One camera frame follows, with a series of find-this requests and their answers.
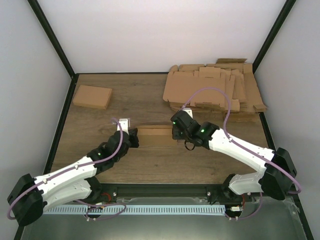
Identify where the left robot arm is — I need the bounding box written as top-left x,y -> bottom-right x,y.
7,128 -> 139,227

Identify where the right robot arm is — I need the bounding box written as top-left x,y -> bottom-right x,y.
170,109 -> 297,202

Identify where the folded brown cardboard box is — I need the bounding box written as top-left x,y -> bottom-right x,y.
72,85 -> 113,110

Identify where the stack of flat cardboard sheets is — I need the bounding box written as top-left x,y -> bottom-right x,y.
162,58 -> 267,122

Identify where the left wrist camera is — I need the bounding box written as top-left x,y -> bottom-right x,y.
117,118 -> 131,134

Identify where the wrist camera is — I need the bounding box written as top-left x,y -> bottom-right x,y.
182,107 -> 193,118
117,118 -> 131,134

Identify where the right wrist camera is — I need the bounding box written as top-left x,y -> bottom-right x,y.
182,107 -> 193,118

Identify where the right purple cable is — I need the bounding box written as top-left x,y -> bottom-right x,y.
182,87 -> 302,222

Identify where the purple cable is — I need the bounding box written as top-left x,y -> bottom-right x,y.
182,87 -> 302,222
6,117 -> 127,223

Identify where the black aluminium frame rail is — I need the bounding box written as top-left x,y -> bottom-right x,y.
32,182 -> 296,204

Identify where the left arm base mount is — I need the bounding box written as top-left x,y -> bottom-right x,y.
71,176 -> 117,204

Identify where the light blue slotted cable duct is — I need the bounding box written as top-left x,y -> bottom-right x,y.
45,204 -> 226,216

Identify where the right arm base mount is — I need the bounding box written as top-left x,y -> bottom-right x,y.
205,181 -> 251,205

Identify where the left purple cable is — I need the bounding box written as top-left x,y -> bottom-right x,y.
6,117 -> 127,223

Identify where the left black corner post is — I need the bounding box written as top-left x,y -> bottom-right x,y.
26,0 -> 76,79

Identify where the black corner post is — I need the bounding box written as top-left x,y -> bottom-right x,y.
26,0 -> 76,79
252,0 -> 296,73

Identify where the right black corner post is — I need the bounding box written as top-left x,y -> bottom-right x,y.
252,0 -> 296,73

